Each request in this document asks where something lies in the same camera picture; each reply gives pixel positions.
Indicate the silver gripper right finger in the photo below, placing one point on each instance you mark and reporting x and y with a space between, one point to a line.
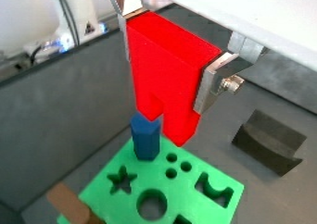
220 76

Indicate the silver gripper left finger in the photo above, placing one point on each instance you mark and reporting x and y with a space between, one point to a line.
128 9

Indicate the red double-square block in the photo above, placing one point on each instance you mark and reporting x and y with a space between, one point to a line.
168 58

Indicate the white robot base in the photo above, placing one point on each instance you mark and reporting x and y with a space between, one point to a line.
39 28

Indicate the black curved regrasp stand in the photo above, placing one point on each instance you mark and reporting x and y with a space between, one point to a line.
271 142

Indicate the green shape-sorter board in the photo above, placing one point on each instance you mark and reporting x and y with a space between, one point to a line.
176 189

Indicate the brown double-leg block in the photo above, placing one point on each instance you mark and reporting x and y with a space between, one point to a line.
66 202

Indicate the blue hexagonal peg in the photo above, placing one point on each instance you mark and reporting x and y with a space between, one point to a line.
145 132

